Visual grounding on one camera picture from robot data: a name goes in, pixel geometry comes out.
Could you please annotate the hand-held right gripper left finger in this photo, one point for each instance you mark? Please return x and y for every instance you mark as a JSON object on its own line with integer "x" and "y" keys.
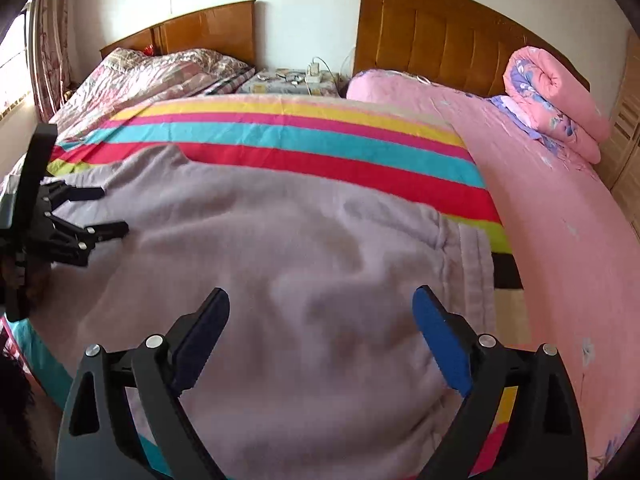
{"x": 200, "y": 340}

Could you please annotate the person's dark hair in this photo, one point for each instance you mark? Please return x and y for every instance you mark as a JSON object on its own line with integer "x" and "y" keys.
{"x": 20, "y": 420}

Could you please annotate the pink floral quilt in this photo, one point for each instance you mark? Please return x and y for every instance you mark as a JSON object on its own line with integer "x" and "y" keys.
{"x": 130, "y": 85}

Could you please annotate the lilac pants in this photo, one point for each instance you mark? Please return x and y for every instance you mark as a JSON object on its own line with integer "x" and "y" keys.
{"x": 275, "y": 260}

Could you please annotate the floral red curtain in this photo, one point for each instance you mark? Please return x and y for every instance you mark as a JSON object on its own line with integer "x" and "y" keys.
{"x": 50, "y": 35}

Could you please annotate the plain wooden headboard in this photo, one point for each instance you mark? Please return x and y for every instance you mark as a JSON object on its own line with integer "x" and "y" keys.
{"x": 210, "y": 30}

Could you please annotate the rolled pink quilt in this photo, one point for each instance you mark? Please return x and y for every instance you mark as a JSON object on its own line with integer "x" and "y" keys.
{"x": 550, "y": 95}

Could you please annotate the pink bed sheet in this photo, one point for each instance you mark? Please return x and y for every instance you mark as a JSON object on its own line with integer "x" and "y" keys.
{"x": 550, "y": 260}

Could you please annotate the barred window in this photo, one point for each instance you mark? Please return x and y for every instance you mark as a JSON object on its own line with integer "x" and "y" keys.
{"x": 15, "y": 70}

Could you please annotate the padded wooden headboard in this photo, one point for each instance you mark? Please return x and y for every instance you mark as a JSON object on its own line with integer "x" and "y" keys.
{"x": 425, "y": 30}

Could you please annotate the light wooden wardrobe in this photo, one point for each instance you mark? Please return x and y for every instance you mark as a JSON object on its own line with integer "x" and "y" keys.
{"x": 627, "y": 125}

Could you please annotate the black eyeglasses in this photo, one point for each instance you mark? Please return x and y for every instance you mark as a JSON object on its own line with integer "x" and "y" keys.
{"x": 285, "y": 76}

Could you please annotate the pink and purple pillow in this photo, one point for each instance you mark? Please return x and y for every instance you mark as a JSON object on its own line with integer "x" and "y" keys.
{"x": 380, "y": 87}

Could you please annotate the nightstand with floral cover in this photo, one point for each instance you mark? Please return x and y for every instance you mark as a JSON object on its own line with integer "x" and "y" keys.
{"x": 270, "y": 85}

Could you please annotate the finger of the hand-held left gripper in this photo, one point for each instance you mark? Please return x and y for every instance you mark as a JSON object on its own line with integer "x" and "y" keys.
{"x": 85, "y": 240}
{"x": 75, "y": 193}

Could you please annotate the white power strip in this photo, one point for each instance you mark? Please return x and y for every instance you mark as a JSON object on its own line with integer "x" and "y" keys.
{"x": 314, "y": 74}

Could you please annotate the striped colourful blanket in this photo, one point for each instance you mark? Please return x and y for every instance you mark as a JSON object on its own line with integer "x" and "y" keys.
{"x": 300, "y": 130}

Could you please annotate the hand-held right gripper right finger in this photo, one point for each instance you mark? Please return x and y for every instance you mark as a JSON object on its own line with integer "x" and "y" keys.
{"x": 442, "y": 340}

